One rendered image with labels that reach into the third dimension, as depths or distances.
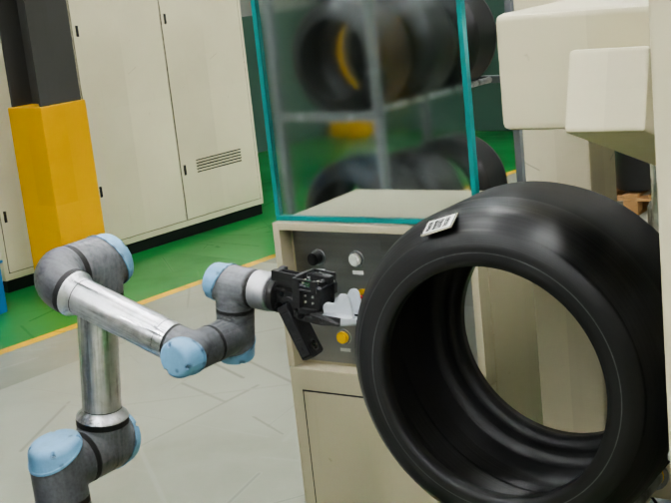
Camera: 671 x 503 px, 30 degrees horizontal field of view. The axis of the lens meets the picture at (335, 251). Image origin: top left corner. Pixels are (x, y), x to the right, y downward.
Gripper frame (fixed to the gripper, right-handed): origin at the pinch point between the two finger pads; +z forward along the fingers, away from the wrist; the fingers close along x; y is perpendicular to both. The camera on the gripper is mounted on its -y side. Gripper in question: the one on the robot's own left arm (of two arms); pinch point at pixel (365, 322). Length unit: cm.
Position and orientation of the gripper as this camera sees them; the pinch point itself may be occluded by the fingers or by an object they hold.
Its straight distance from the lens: 228.6
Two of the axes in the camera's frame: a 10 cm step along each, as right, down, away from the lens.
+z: 8.4, 1.6, -5.1
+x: 5.4, -2.5, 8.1
